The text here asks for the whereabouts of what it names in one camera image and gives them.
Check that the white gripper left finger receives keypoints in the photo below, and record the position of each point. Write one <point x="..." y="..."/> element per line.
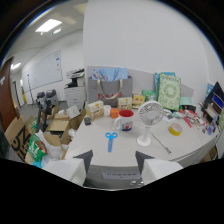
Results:
<point x="74" y="169"/>

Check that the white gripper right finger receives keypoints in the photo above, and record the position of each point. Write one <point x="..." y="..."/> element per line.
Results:
<point x="156" y="168"/>

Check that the yellow tape roll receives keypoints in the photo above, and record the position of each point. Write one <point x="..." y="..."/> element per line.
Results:
<point x="175" y="129"/>

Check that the silver metal rod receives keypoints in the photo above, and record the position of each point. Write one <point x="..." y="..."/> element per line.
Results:
<point x="160" y="142"/>

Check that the blue scissors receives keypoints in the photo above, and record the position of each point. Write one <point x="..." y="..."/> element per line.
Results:
<point x="110" y="140"/>

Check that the open cardboard box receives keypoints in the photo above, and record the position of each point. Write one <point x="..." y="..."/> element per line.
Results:
<point x="63" y="123"/>

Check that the white desk fan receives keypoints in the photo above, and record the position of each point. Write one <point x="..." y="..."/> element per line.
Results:
<point x="149" y="121"/>

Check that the black small object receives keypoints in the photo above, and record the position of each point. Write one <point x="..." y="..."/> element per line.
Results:
<point x="87" y="121"/>

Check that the white mug red rim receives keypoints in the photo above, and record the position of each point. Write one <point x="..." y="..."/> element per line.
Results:
<point x="125" y="120"/>

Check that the black printed cardboard box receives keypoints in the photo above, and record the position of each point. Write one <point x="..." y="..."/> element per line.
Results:
<point x="19" y="137"/>

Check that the white small cup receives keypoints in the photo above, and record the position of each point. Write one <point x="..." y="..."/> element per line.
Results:
<point x="106" y="110"/>

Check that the orange small cup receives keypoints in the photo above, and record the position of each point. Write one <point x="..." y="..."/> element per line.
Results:
<point x="114" y="113"/>

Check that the yellow small box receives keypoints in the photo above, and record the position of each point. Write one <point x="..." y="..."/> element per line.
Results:
<point x="138" y="99"/>

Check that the black office chair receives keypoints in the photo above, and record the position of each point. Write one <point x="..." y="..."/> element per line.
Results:
<point x="47" y="103"/>

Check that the cream small carton box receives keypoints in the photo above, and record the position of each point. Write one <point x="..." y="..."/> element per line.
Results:
<point x="125" y="103"/>

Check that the green plastic packet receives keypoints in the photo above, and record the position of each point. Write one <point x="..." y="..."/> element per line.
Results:
<point x="149" y="95"/>

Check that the green patterned gift box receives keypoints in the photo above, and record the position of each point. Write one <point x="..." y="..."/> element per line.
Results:
<point x="169" y="91"/>

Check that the white office printer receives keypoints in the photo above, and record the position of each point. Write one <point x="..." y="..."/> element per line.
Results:
<point x="75" y="87"/>

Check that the blue book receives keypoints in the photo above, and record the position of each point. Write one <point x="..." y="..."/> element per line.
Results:
<point x="156" y="81"/>

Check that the grey tote bag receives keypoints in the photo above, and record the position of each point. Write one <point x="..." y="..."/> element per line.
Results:
<point x="110" y="90"/>

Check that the black desk organizer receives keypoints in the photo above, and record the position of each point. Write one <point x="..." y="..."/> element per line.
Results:
<point x="213" y="100"/>

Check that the brown wooden door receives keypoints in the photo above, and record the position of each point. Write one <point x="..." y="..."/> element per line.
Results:
<point x="6" y="95"/>

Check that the whiteboard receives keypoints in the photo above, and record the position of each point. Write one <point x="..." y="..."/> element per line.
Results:
<point x="43" y="70"/>

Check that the ceiling light panel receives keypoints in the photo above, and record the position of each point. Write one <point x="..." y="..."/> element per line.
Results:
<point x="48" y="25"/>

